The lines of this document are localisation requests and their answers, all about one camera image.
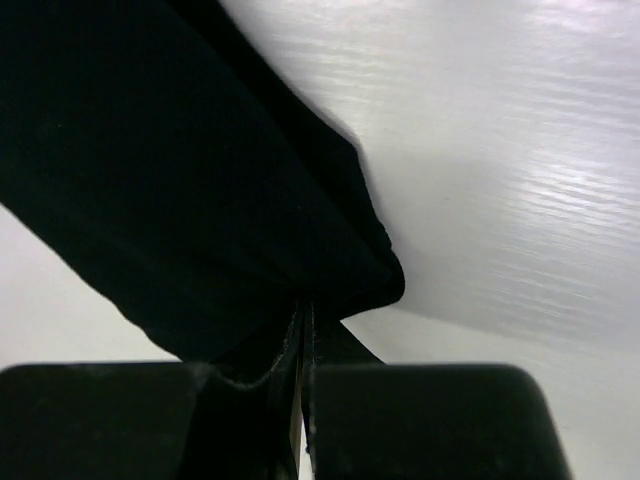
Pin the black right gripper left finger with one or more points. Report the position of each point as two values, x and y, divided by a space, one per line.
245 415

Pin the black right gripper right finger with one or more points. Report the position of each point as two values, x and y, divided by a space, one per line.
337 371

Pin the black t-shirt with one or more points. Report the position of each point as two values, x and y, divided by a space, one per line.
158 154

